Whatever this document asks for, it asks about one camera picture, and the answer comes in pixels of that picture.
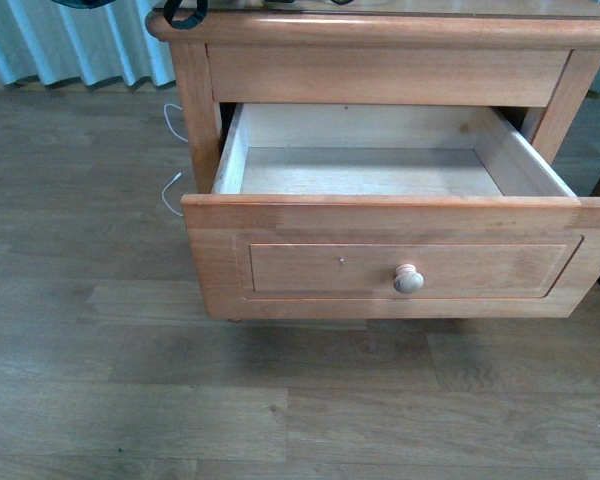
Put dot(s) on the white charger with black cable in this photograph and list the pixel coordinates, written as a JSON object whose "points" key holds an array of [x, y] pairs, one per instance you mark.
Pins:
{"points": [[187, 15]]}

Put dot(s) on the wooden nightstand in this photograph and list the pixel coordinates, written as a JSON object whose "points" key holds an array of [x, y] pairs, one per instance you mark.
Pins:
{"points": [[536, 56]]}

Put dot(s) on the pale blue-grey curtain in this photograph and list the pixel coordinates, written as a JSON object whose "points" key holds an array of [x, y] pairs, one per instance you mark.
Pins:
{"points": [[52, 43]]}

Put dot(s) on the wooden drawer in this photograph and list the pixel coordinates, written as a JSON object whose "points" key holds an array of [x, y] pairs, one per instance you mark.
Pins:
{"points": [[376, 212]]}

